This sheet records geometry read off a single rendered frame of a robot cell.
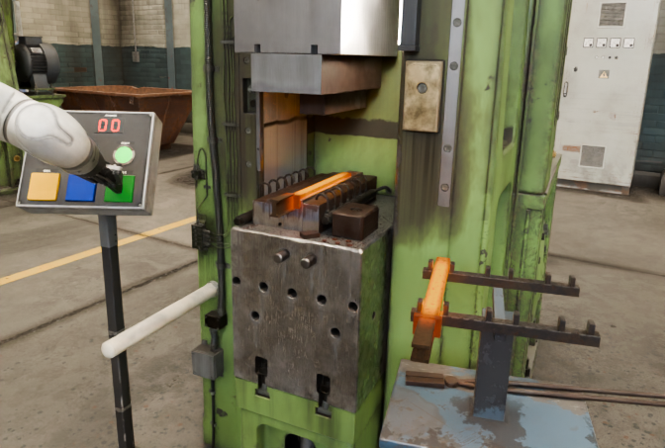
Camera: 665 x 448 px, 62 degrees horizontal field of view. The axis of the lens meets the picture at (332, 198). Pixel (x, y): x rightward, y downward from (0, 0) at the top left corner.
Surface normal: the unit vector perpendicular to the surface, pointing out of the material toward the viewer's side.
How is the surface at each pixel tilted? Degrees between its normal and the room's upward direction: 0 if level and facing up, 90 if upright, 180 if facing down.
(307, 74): 90
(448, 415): 0
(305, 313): 90
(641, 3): 90
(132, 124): 60
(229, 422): 90
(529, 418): 0
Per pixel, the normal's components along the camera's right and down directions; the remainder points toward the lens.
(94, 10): 0.86, 0.15
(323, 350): -0.42, 0.22
